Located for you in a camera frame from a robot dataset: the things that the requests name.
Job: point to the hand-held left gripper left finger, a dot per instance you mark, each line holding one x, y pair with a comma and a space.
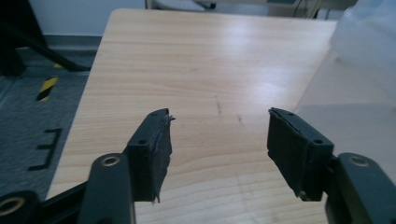
149, 161

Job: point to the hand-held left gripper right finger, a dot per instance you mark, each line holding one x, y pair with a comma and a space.
295, 152

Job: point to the clear plastic storage box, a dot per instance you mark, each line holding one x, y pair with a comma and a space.
358, 93

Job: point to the yellow black floor tape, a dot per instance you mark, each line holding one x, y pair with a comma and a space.
47, 88

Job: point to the light wooden desk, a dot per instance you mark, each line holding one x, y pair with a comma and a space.
249, 6

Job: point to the black metal stand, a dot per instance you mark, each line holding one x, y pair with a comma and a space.
18, 37

